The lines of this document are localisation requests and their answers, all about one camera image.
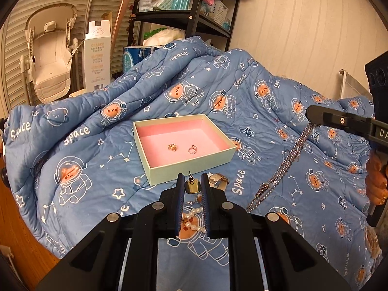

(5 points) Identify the white baby high chair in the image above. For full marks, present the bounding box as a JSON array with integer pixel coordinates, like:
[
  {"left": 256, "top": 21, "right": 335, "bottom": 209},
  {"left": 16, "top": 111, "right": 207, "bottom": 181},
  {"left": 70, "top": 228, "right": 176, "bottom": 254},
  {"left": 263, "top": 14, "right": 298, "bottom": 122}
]
[{"left": 19, "top": 3, "right": 81, "bottom": 105}]

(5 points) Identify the beige strap wristwatch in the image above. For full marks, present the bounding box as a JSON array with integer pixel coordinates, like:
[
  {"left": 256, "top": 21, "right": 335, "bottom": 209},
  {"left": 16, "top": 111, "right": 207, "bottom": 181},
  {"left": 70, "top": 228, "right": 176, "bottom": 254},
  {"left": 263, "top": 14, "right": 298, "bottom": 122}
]
[{"left": 208, "top": 173, "right": 229, "bottom": 193}]

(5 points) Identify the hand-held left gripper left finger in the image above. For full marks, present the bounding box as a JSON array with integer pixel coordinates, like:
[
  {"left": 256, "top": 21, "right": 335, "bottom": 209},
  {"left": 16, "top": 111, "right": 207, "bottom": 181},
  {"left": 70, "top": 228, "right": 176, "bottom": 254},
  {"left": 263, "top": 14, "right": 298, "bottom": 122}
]
[{"left": 36, "top": 173, "right": 186, "bottom": 291}]

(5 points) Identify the blue astronaut bear printed blanket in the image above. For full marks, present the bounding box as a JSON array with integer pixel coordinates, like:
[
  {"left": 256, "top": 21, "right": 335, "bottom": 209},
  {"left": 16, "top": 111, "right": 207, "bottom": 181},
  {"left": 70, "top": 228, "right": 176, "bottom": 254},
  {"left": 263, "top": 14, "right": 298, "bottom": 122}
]
[{"left": 3, "top": 35, "right": 385, "bottom": 291}]

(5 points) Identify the silver chain necklace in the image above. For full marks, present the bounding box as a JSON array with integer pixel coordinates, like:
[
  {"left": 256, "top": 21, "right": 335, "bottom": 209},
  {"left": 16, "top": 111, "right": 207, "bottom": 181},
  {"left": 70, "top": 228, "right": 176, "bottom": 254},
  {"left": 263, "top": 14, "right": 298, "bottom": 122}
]
[{"left": 246, "top": 123, "right": 319, "bottom": 213}]

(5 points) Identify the white fluffy bundle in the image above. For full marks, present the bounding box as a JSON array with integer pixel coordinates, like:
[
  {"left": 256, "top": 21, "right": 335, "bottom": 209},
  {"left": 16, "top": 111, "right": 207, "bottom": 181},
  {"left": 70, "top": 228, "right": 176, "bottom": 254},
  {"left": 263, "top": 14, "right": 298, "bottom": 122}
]
[{"left": 143, "top": 28, "right": 185, "bottom": 47}]

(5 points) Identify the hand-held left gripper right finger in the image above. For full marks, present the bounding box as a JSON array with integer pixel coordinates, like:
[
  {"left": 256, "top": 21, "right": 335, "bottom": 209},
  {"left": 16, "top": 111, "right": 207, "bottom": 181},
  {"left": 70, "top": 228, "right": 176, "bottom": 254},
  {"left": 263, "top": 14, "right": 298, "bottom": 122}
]
[{"left": 201, "top": 172, "right": 352, "bottom": 291}]

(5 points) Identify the black metal shelf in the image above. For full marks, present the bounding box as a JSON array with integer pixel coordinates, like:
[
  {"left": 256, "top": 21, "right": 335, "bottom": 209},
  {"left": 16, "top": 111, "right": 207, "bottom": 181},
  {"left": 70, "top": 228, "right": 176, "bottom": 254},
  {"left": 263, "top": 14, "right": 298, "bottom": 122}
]
[{"left": 127, "top": 0, "right": 245, "bottom": 52}]

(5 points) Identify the tall white carton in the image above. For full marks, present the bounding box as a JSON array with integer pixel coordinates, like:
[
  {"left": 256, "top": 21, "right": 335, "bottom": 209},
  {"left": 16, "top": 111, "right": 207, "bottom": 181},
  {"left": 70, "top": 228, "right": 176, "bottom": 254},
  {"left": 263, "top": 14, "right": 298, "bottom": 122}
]
[{"left": 84, "top": 20, "right": 112, "bottom": 93}]

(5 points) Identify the dried dark flower stem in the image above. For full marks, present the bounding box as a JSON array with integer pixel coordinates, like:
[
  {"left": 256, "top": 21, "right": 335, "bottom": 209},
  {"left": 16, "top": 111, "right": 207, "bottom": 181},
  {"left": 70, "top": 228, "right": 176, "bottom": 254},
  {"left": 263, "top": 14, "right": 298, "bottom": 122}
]
[{"left": 127, "top": 0, "right": 140, "bottom": 46}]

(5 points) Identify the person's right hand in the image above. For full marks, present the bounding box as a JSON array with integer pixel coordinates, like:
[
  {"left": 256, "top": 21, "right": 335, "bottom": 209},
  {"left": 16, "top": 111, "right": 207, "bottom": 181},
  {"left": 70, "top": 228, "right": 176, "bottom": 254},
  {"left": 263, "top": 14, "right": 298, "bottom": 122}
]
[{"left": 365, "top": 151, "right": 388, "bottom": 207}]

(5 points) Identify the pink paper cone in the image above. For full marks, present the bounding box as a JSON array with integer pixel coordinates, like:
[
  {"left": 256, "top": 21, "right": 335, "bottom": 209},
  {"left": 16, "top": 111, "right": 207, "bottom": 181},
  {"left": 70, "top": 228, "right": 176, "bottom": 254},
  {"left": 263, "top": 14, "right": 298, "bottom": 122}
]
[{"left": 111, "top": 0, "right": 140, "bottom": 49}]

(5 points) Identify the green jewelry box pink lining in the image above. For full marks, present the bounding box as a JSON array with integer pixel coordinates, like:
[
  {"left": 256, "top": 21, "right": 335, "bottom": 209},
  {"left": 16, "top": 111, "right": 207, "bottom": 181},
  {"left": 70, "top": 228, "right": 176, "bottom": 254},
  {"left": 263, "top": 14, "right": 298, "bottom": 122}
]
[{"left": 133, "top": 113, "right": 238, "bottom": 186}]

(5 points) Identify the pearl bracelet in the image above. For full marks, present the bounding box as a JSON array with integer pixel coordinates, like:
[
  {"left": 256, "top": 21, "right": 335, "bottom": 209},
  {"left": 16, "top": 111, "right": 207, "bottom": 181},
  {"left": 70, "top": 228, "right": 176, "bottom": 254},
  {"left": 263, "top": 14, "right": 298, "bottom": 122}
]
[{"left": 181, "top": 206, "right": 207, "bottom": 234}]

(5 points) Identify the blue tissue pack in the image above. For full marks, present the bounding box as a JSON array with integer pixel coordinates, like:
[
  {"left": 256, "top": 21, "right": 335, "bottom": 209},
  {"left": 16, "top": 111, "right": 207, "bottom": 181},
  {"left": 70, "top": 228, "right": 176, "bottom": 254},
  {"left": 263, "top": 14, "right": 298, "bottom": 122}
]
[{"left": 123, "top": 45, "right": 164, "bottom": 75}]

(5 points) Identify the white plastic basket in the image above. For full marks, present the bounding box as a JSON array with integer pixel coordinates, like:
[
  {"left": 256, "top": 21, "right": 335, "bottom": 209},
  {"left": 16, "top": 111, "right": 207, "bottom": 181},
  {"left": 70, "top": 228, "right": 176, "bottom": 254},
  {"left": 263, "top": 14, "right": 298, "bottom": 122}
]
[{"left": 212, "top": 0, "right": 228, "bottom": 25}]

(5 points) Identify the white mesh frame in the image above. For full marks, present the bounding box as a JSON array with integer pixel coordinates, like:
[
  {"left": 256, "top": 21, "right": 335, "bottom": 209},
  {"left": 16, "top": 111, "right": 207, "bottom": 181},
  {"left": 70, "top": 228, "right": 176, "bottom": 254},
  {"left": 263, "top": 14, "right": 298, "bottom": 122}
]
[{"left": 339, "top": 68, "right": 371, "bottom": 101}]

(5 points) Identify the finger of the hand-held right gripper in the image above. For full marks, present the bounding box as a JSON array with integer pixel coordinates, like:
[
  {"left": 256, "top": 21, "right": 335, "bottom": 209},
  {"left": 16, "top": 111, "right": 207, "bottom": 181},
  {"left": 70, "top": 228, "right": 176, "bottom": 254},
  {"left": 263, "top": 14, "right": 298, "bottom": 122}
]
[{"left": 306, "top": 104, "right": 373, "bottom": 137}]

